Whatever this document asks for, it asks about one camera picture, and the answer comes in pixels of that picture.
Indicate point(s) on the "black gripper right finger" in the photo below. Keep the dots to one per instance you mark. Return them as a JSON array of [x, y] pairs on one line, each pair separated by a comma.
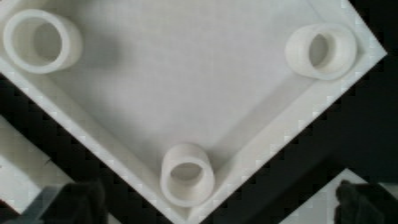
[[367, 204]]

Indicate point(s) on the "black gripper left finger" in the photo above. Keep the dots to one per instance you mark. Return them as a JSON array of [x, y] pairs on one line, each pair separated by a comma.
[[69, 205]]

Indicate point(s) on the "white U-shaped obstacle fence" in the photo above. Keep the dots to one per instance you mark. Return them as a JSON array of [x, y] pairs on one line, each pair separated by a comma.
[[30, 172]]

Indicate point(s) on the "white square tabletop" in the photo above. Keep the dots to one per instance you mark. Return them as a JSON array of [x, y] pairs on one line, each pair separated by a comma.
[[159, 72]]

